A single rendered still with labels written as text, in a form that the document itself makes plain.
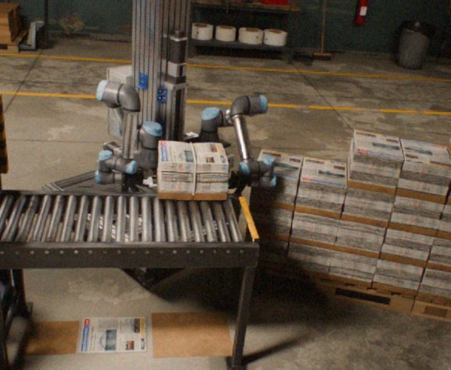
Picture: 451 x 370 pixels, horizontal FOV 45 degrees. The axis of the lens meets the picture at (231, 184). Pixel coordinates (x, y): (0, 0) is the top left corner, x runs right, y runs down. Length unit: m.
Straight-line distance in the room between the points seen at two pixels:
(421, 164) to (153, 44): 1.73
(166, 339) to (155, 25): 1.84
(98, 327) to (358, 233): 1.67
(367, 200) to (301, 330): 0.89
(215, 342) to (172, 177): 1.02
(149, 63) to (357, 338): 2.11
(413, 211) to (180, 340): 1.59
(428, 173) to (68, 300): 2.30
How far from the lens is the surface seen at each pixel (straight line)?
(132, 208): 2.94
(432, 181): 3.39
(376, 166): 3.32
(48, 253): 2.68
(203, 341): 3.32
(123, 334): 3.34
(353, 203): 3.43
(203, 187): 3.00
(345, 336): 3.55
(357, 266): 3.65
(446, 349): 3.72
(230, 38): 9.30
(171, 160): 2.93
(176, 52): 3.41
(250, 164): 3.18
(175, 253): 2.66
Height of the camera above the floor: 2.28
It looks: 27 degrees down
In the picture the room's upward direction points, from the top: 6 degrees clockwise
